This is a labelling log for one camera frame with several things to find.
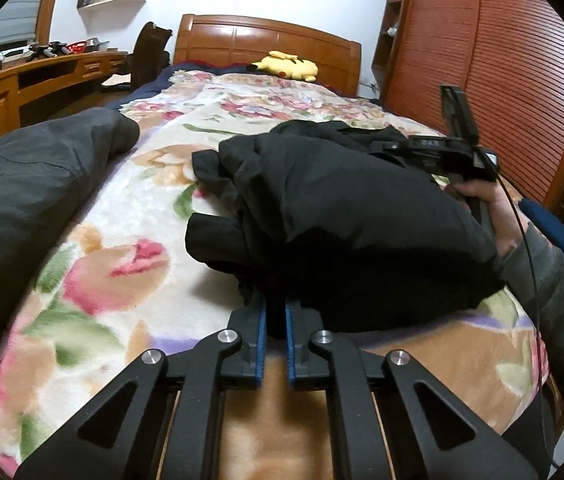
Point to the navy blue bolster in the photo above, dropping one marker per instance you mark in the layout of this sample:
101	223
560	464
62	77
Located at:
562	237

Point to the wooden bed headboard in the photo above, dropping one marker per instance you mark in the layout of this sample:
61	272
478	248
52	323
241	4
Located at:
262	37

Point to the yellow plush toy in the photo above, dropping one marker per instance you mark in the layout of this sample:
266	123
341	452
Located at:
284	66

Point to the wooden louvred wardrobe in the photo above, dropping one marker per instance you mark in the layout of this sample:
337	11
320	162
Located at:
502	55

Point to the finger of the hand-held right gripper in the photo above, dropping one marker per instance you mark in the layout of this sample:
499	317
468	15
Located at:
387	149

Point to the person's right hand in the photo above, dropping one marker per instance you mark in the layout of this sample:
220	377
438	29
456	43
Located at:
499	215

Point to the person's right forearm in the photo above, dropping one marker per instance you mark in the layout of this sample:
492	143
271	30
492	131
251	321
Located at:
557	320

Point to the dark wooden chair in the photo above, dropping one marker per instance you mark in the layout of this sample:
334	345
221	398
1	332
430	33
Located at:
149	55

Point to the black tools on desk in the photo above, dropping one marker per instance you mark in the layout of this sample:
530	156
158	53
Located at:
49	51

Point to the black coat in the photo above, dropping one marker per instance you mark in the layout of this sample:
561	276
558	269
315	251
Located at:
352	220

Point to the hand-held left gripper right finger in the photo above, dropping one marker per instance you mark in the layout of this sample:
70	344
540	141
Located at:
290	350

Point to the wooden window frame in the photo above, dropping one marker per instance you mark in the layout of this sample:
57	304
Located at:
49	2

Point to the floral blanket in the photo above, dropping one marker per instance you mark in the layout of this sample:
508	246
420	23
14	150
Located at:
127	260

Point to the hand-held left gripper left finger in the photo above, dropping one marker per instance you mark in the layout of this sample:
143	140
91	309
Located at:
261	345

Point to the red basket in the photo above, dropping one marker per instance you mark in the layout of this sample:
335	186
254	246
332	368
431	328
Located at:
78	48

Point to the dark grey garment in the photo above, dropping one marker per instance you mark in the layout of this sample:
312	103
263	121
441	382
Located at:
27	200

